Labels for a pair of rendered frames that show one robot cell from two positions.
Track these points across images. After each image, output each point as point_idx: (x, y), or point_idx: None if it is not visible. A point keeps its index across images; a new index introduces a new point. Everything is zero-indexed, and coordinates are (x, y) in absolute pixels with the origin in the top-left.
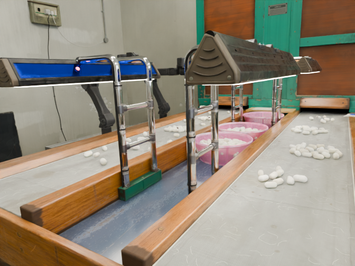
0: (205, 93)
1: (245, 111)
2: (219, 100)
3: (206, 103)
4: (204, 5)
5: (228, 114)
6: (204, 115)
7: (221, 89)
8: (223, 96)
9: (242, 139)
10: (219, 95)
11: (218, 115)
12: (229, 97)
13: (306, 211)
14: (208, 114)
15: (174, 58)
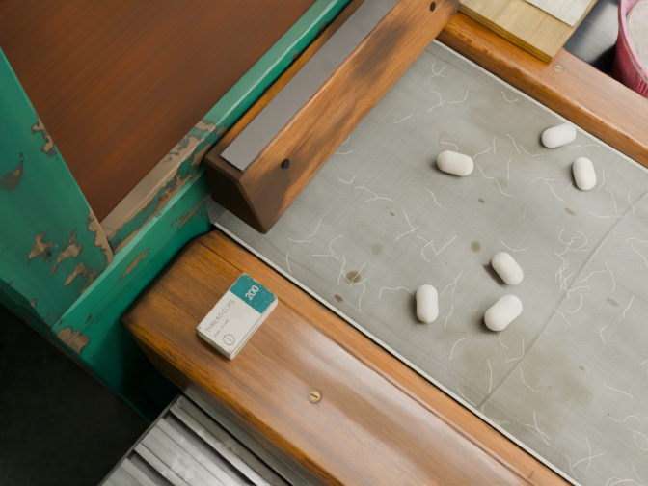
0: (96, 216)
1: (550, 63)
2: (304, 147)
3: (144, 262)
4: None
5: (499, 180)
6: (544, 380)
7: (234, 45)
8: (318, 94)
9: None
10: (239, 106)
11: (566, 267)
12: (356, 63)
13: None
14: (462, 326)
15: None
